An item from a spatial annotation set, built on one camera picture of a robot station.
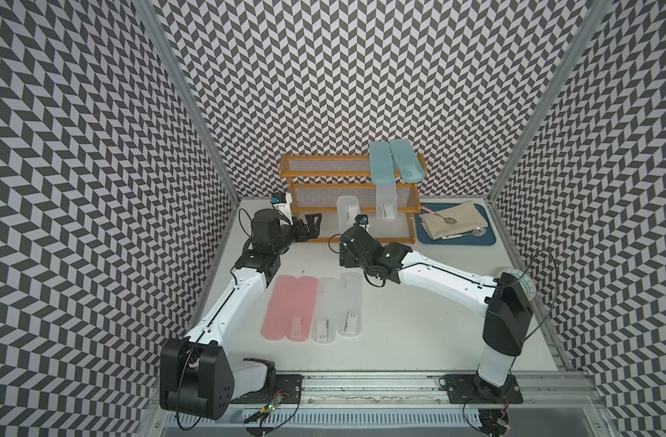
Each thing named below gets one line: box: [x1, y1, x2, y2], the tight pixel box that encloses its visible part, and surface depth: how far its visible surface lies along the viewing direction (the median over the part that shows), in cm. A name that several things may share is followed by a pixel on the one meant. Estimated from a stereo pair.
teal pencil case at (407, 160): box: [389, 138, 426, 183], surface depth 88 cm
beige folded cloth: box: [418, 201, 489, 241], surface depth 111 cm
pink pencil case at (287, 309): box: [261, 274, 311, 343], surface depth 89 cm
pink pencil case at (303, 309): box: [286, 275, 320, 343], surface depth 89 cm
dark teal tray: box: [413, 202, 497, 246], surface depth 110 cm
